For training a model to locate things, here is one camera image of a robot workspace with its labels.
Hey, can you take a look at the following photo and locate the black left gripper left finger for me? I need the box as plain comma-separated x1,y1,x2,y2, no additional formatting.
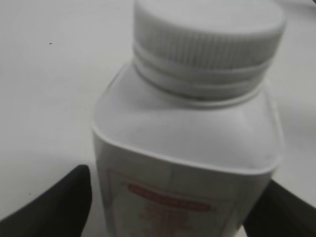
0,165,92,237

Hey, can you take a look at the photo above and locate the white ribbed bottle cap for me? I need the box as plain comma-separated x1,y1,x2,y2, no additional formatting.
133,0,286,100

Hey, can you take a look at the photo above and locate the white strawberry drink bottle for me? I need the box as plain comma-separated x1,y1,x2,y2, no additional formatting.
92,65,283,237

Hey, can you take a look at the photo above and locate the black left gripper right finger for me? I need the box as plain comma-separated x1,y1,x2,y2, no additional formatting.
243,180,316,237

